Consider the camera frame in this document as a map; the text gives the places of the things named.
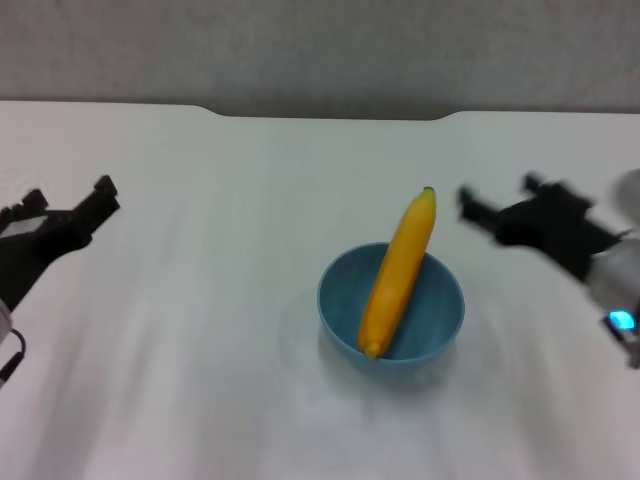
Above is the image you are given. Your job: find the yellow banana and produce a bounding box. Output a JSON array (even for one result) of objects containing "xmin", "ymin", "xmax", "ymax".
[{"xmin": 356, "ymin": 185, "xmax": 438, "ymax": 360}]

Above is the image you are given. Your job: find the blue plastic bowl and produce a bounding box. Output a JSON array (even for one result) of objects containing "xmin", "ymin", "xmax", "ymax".
[{"xmin": 317, "ymin": 242, "xmax": 466, "ymax": 377}]

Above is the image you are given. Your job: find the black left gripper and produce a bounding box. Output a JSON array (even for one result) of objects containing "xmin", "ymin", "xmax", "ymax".
[{"xmin": 0, "ymin": 174, "xmax": 122, "ymax": 314}]

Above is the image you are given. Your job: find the left arm cable connector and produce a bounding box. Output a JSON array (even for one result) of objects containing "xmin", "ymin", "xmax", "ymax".
[{"xmin": 0, "ymin": 329, "xmax": 27, "ymax": 394}]

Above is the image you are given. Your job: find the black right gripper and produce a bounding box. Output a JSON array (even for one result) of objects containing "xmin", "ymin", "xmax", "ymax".
[{"xmin": 456, "ymin": 172, "xmax": 624, "ymax": 284}]

